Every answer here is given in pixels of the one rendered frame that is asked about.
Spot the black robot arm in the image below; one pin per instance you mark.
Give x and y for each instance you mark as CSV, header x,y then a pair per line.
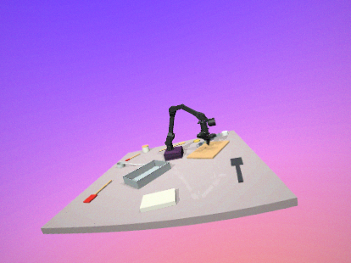
x,y
199,115

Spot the light wooden board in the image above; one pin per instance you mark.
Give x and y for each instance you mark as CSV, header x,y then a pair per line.
x,y
208,151

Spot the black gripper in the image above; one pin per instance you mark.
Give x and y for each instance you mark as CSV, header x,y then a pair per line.
x,y
209,136

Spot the red spatula with wooden handle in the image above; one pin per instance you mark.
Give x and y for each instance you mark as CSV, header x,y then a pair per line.
x,y
88,200

